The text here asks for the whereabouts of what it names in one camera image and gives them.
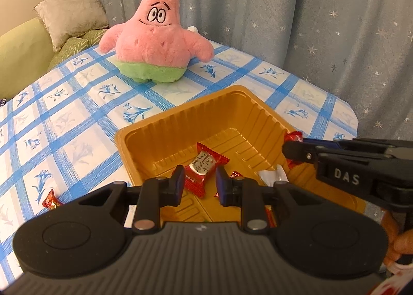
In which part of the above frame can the blue checkered tablecloth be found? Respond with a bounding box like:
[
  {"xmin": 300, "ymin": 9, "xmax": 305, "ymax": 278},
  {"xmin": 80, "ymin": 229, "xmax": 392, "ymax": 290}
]
[{"xmin": 0, "ymin": 37, "xmax": 359, "ymax": 286}]

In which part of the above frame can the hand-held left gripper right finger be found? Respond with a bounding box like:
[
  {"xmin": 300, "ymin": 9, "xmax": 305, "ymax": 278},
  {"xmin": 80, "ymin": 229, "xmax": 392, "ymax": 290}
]
[{"xmin": 216, "ymin": 167, "xmax": 323, "ymax": 234}]

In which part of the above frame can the green patterned cushion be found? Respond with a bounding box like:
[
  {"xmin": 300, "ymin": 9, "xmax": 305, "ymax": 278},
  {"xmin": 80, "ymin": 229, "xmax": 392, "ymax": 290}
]
[{"xmin": 48, "ymin": 28, "xmax": 109, "ymax": 71}]

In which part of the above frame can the person's right hand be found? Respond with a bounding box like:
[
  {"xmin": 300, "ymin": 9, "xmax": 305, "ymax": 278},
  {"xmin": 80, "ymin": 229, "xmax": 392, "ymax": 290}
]
[{"xmin": 382, "ymin": 210, "xmax": 413, "ymax": 268}]

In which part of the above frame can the starry grey-blue curtain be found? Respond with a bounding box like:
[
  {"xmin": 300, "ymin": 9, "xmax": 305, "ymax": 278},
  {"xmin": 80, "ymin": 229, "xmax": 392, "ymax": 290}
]
[{"xmin": 77, "ymin": 0, "xmax": 413, "ymax": 153}]

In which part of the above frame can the orange plastic tray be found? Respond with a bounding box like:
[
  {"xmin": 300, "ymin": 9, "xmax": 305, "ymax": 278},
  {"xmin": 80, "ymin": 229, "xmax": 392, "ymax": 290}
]
[{"xmin": 115, "ymin": 86, "xmax": 367, "ymax": 228}]

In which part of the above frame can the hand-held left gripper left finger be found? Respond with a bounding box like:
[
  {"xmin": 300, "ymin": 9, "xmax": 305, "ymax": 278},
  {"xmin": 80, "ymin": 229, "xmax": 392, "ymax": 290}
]
[{"xmin": 77, "ymin": 172, "xmax": 185, "ymax": 234}]

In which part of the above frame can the large red snack packet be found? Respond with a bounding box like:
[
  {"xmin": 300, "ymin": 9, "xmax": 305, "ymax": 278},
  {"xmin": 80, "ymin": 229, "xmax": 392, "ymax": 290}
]
[{"xmin": 171, "ymin": 142, "xmax": 231, "ymax": 199}]

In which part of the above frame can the light green sofa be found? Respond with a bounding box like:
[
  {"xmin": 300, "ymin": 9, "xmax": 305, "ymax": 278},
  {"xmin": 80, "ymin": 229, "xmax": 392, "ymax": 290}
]
[{"xmin": 0, "ymin": 17, "xmax": 57, "ymax": 100}]

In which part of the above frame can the pink starfish plush toy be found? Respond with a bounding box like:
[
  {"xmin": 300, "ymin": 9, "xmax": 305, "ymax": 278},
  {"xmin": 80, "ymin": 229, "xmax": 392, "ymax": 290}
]
[{"xmin": 98, "ymin": 0, "xmax": 214, "ymax": 84}]

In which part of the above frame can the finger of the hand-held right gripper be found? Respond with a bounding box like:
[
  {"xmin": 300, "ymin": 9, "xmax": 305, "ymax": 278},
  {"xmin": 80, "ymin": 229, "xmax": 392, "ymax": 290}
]
[
  {"xmin": 303, "ymin": 137, "xmax": 413, "ymax": 154},
  {"xmin": 282, "ymin": 140, "xmax": 324, "ymax": 167}
]

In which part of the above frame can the red white patterned clothing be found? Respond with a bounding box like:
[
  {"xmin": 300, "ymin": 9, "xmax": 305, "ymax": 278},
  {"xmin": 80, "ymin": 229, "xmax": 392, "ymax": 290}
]
[{"xmin": 368, "ymin": 263, "xmax": 413, "ymax": 295}]

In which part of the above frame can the beige cushion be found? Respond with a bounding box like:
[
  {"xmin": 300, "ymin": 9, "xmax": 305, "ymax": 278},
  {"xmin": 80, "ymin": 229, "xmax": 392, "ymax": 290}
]
[{"xmin": 34, "ymin": 0, "xmax": 109, "ymax": 53}]

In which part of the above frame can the white wrapped snack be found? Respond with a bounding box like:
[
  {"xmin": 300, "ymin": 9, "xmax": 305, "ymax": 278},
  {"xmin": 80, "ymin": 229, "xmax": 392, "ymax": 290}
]
[{"xmin": 257, "ymin": 165, "xmax": 289, "ymax": 186}]

